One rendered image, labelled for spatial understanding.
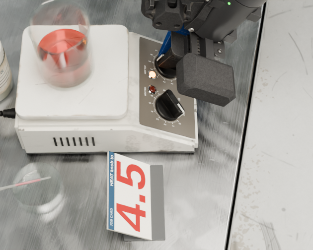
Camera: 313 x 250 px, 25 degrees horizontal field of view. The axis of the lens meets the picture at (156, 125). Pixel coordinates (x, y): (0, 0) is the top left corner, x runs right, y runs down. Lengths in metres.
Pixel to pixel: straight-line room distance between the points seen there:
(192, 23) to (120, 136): 0.15
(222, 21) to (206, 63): 0.04
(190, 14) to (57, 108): 0.17
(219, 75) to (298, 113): 0.18
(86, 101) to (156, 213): 0.15
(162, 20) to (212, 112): 0.20
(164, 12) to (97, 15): 0.27
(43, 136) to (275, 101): 0.28
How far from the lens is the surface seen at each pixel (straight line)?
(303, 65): 0.89
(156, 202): 0.78
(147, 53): 0.81
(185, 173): 0.80
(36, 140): 0.78
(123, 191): 0.76
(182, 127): 0.78
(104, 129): 0.75
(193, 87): 0.68
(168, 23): 0.68
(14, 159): 0.82
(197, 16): 0.69
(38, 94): 0.75
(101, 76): 0.76
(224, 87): 0.69
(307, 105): 0.86
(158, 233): 0.76
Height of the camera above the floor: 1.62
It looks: 61 degrees down
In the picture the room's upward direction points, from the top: straight up
